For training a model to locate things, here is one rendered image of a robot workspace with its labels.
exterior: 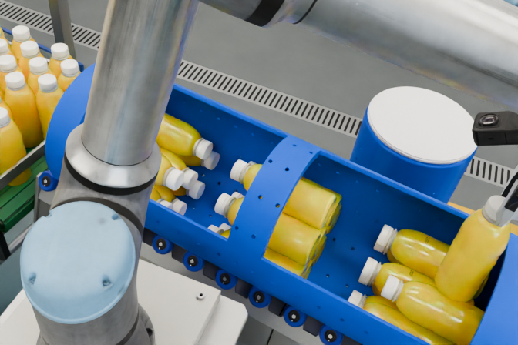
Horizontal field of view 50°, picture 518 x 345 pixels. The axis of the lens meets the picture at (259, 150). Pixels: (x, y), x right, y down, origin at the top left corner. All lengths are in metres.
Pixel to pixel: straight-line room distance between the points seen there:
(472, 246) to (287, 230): 0.30
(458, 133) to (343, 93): 1.77
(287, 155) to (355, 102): 2.18
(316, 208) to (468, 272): 0.26
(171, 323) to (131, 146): 0.29
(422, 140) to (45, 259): 0.98
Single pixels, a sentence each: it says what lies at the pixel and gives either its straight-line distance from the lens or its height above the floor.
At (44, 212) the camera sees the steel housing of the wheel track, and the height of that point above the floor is 0.87.
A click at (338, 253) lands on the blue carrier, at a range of 1.17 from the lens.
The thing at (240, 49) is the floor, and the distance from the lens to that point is 3.35.
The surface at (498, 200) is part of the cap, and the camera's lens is 0.87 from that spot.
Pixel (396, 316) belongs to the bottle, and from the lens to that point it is 0.99.
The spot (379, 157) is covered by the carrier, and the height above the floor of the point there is 0.98.
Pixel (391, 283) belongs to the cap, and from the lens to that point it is 0.97.
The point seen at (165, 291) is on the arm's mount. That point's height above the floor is 1.17.
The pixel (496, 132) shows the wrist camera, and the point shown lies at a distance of 0.76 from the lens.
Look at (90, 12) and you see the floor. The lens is 3.64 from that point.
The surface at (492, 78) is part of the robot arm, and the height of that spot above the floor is 1.67.
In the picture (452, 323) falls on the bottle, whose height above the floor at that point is 1.13.
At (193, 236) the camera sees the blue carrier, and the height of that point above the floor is 1.10.
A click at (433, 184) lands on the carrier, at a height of 0.96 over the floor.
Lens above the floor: 1.90
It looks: 45 degrees down
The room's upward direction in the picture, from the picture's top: 9 degrees clockwise
